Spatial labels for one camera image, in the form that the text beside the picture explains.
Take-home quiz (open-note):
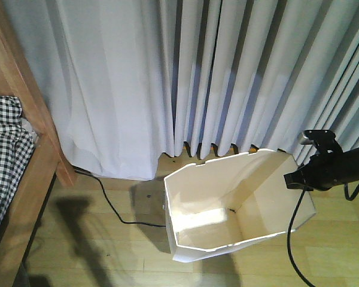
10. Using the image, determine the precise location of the black white checkered blanket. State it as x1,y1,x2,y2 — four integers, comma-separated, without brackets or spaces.
0,96,35,224

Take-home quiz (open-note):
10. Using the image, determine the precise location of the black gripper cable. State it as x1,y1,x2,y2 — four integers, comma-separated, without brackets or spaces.
286,188,318,287

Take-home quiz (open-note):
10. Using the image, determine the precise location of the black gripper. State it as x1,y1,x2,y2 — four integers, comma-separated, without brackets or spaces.
284,154,350,191

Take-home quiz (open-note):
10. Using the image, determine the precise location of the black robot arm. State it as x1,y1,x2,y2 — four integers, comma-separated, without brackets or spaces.
284,148,359,191

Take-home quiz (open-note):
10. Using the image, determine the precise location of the light grey curtain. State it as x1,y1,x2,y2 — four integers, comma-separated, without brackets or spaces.
4,1,359,180

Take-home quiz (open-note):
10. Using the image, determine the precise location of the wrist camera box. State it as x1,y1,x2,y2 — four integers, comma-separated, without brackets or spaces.
298,130,336,145

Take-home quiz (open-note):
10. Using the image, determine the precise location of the wooden bed frame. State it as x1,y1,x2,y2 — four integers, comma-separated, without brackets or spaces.
0,1,75,286

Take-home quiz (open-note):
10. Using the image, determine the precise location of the white plastic trash bin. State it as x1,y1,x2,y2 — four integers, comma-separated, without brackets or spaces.
164,149,316,262

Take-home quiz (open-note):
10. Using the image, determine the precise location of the black power cord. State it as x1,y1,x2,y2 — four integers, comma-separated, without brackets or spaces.
74,167,166,227

